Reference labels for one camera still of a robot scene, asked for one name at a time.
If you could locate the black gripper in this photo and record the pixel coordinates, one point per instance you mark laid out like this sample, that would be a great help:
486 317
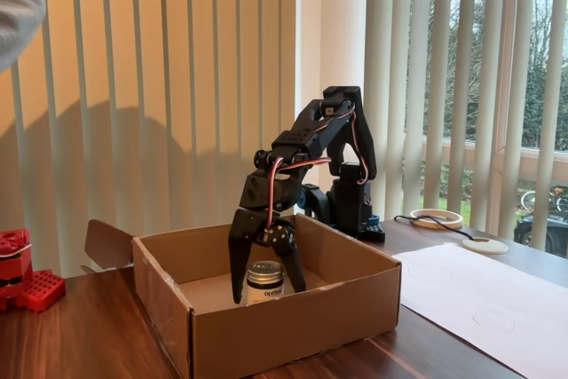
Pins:
249 222

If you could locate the small jar with silver lid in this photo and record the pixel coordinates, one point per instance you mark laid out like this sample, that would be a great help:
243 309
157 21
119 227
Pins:
266 283

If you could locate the red leader arm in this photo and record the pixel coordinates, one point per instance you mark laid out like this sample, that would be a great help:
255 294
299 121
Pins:
13 263

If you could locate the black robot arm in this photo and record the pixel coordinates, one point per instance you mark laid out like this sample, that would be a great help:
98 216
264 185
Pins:
346 139

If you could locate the open cardboard box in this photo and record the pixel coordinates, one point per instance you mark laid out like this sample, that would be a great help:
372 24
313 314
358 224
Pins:
288 330

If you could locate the black clamp with blue knob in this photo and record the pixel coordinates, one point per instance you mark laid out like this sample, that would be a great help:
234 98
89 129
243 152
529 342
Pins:
317 201

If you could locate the masking tape roll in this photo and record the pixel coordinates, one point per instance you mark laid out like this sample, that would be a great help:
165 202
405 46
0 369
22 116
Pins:
437 224

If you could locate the white vertical blinds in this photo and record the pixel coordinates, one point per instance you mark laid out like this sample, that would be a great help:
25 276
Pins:
377 41
153 86

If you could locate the white paper sheet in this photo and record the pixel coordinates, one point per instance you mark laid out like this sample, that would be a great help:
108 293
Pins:
488 299

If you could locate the red perforated base plate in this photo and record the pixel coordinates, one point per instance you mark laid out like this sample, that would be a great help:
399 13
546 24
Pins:
42 288

